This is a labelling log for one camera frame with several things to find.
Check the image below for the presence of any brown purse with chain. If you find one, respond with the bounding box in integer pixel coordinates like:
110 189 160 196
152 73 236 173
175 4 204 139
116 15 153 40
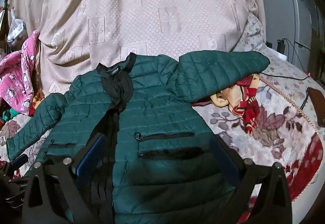
260 74 325 136

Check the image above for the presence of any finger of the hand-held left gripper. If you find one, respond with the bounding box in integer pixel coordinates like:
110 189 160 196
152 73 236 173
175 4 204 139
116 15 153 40
10 153 29 170

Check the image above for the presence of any orange yellow printed cloth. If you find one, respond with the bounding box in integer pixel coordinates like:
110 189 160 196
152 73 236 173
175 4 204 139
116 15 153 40
30 89 46 116

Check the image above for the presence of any white refrigerator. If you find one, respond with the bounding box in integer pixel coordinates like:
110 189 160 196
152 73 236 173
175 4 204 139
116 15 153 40
261 0 313 72

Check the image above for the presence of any green cloth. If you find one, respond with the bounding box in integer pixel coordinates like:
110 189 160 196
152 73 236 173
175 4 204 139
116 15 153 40
0 109 19 124

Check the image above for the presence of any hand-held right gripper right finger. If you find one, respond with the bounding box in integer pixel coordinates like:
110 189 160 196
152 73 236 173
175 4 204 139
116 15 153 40
209 134 294 224

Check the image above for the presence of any black cable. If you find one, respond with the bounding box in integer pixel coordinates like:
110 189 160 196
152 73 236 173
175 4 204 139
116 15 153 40
264 38 311 80

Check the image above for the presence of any floral pillow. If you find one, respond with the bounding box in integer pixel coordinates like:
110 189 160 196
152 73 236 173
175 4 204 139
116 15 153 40
234 12 266 53

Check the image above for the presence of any beige patterned blanket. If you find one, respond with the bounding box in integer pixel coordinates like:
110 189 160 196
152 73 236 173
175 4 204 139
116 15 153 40
5 0 264 103

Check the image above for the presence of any pink penguin print cloth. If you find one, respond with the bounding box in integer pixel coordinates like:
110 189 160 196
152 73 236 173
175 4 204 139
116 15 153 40
0 30 42 116

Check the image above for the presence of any white plastic bag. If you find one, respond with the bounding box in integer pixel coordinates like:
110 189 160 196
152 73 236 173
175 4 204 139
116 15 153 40
6 18 24 42

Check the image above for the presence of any floral plush blanket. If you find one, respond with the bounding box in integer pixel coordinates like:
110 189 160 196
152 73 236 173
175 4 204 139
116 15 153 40
0 46 325 224

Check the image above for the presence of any green quilted jacket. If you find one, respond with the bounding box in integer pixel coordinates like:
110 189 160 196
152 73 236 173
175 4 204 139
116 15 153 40
6 51 271 224

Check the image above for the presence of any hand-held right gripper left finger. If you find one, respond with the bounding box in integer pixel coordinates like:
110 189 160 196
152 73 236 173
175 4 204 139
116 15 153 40
22 135 108 224

